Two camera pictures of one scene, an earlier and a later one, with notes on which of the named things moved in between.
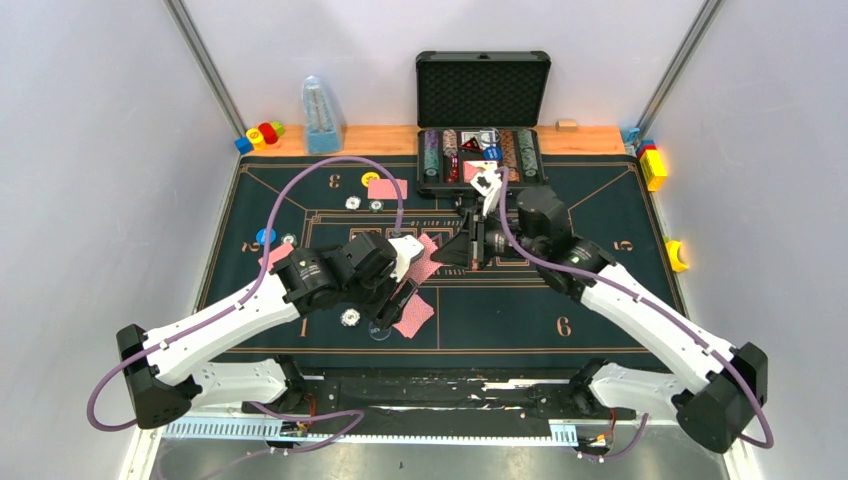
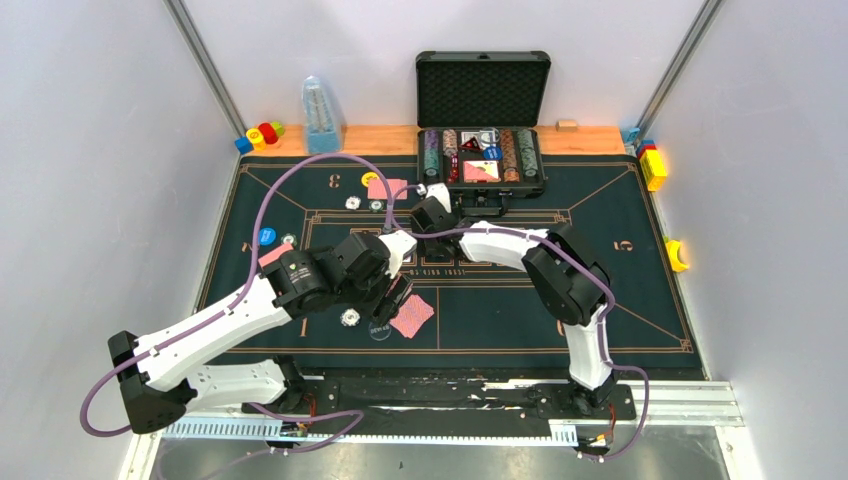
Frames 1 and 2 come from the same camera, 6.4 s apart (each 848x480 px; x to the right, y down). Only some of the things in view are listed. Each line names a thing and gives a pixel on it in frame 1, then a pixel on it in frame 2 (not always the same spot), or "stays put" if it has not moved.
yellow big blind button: x=369 y=175 stays put
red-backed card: x=415 y=313 stays put
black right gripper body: x=492 y=240 -> x=429 y=245
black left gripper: x=398 y=298 stays put
